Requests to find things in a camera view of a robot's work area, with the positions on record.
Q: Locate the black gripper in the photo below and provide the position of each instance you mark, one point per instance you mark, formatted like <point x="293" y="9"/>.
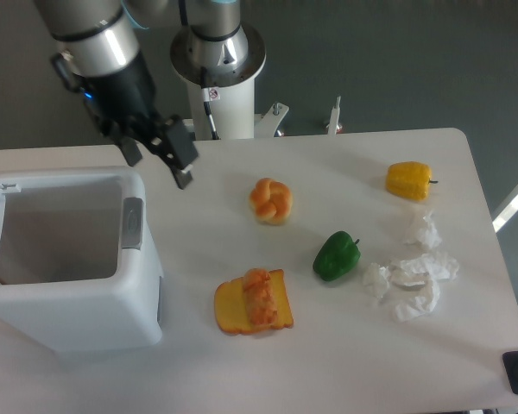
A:
<point x="122" y="106"/>

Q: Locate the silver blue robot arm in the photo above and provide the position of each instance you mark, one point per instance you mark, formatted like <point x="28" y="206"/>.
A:
<point x="100" y="59"/>

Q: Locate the knotted bread roll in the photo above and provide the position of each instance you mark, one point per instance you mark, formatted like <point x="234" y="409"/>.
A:
<point x="271" y="201"/>

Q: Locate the white trash can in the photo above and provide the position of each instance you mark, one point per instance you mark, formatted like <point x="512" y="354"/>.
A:
<point x="78" y="263"/>

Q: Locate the toast slice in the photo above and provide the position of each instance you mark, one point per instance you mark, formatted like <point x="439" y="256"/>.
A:
<point x="230" y="310"/>

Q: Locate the croissant pastry on toast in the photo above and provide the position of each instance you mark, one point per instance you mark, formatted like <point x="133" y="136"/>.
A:
<point x="258" y="297"/>

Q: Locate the green bell pepper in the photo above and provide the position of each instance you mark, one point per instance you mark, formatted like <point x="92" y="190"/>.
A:
<point x="338" y="255"/>

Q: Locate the yellow bell pepper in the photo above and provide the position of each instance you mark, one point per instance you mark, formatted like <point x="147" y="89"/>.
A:
<point x="410" y="180"/>

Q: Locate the upper crumpled white paper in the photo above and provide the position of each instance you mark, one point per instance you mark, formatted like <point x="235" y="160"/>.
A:
<point x="422" y="231"/>

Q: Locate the large crumpled white paper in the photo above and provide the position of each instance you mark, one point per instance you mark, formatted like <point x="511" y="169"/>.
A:
<point x="421" y="277"/>

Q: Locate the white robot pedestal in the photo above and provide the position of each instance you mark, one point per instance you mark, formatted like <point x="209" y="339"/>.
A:
<point x="220" y="81"/>

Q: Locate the white levelling foot bracket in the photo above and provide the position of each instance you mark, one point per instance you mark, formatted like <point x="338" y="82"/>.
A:
<point x="269" y="123"/>

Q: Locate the white levelling foot post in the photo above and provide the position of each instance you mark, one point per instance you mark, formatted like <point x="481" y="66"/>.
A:
<point x="334" y="126"/>

